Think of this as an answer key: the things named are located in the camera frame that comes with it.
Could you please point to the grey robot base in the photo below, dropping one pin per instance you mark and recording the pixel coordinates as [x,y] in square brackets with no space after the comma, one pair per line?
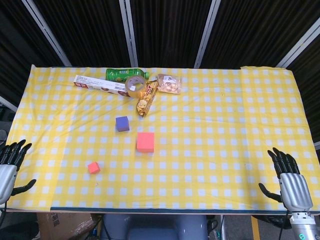
[155,227]

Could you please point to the yellow checkered tablecloth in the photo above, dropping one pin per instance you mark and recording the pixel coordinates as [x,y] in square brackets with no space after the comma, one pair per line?
[200,150]

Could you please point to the large red foam cube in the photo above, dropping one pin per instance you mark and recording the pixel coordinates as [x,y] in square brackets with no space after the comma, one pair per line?
[145,142]

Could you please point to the clear bag of candies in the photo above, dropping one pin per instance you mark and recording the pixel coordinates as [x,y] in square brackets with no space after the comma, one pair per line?
[170,83]

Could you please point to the clear tape roll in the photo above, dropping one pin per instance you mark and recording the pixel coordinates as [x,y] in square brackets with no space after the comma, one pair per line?
[136,92]

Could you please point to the long white baking paper box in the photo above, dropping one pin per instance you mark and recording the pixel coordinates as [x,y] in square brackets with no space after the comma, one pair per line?
[95,83]

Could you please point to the green plastic drink bottle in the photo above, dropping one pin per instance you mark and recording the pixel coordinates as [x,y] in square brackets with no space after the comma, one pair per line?
[120,74]

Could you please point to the brown cardboard box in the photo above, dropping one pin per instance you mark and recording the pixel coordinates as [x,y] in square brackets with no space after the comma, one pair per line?
[62,226]

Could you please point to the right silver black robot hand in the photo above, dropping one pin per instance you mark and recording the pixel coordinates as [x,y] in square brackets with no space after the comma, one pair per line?
[295,190]

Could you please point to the small red foam cube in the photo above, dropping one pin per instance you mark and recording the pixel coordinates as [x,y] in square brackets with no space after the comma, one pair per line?
[93,167]

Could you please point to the gold snack package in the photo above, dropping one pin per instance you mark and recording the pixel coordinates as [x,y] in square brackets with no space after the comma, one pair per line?
[146,100]

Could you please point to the black pleated curtain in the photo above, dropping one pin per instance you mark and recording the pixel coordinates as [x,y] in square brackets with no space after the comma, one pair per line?
[170,30]

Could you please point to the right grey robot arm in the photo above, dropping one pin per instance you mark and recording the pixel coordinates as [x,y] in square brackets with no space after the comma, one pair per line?
[303,227]

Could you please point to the yellow table leg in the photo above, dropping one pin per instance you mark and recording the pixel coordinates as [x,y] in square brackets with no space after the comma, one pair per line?
[255,227]

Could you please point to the purple foam cube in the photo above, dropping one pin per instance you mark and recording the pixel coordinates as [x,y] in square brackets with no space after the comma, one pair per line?
[122,123]

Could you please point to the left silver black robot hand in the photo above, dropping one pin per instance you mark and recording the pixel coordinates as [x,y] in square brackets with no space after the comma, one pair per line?
[7,177]

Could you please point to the white metal frame post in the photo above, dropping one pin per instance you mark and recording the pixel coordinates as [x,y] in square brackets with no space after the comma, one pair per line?
[297,47]
[206,35]
[130,35]
[47,35]

